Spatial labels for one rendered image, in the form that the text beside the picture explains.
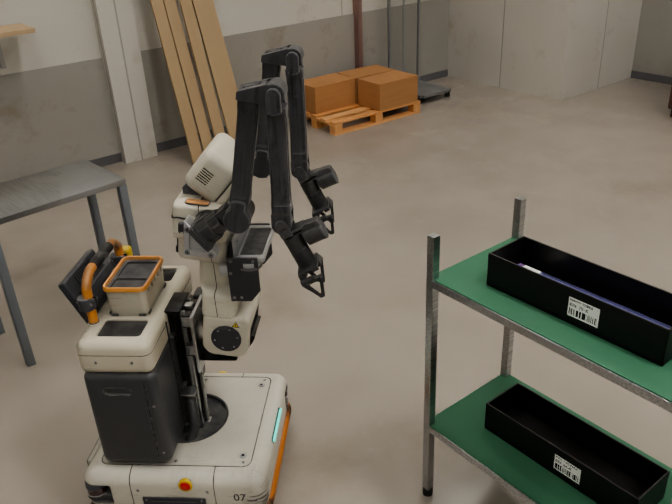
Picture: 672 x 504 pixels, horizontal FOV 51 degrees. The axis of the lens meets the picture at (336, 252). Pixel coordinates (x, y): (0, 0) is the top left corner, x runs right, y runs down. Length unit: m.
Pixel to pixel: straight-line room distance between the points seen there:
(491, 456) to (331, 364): 1.21
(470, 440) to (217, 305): 0.99
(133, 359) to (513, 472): 1.29
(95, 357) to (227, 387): 0.72
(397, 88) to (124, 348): 5.11
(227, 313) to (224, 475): 0.58
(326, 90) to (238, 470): 4.89
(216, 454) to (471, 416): 0.93
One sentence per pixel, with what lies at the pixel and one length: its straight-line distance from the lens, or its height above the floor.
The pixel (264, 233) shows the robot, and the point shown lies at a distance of 2.39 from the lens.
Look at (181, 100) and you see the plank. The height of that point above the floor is 0.54.
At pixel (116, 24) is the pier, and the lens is 6.21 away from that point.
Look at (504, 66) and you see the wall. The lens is 8.16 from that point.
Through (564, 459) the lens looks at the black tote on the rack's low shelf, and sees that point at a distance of 2.42.
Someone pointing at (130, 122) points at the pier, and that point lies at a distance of 6.36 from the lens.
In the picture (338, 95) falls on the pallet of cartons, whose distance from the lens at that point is 7.03.
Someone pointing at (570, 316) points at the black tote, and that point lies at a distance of 2.08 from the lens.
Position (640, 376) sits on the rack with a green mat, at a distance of 1.94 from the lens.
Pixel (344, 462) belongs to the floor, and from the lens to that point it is 2.96.
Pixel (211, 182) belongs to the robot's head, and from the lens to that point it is 2.17.
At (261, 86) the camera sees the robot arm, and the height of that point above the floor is 1.62.
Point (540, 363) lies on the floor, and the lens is 3.54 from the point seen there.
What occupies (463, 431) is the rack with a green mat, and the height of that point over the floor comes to 0.35.
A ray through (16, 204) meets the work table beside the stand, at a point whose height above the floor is 0.80.
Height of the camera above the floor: 2.07
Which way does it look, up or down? 28 degrees down
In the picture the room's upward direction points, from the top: 3 degrees counter-clockwise
